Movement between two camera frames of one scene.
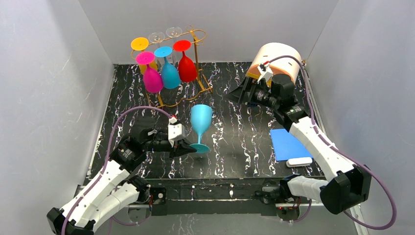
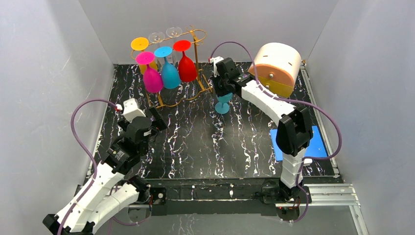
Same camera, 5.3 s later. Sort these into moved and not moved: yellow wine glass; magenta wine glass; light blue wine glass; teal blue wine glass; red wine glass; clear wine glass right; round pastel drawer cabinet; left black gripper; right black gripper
Moved: left black gripper; right black gripper; light blue wine glass
Not moved: yellow wine glass; clear wine glass right; red wine glass; round pastel drawer cabinet; magenta wine glass; teal blue wine glass
